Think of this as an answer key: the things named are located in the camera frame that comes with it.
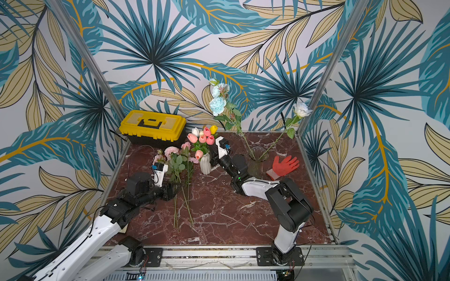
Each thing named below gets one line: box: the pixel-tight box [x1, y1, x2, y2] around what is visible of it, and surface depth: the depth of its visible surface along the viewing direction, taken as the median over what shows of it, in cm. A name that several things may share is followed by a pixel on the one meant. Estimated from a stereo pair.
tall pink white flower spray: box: [209, 78, 257, 161], surface depth 69 cm
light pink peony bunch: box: [152, 148, 166, 166], surface depth 102 cm
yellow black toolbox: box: [118, 110, 187, 149], surface depth 102 cm
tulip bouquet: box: [186, 125, 218, 161], surface depth 77 cm
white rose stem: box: [258, 101, 313, 161], surface depth 71 cm
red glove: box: [266, 155, 300, 181], surface depth 105 cm
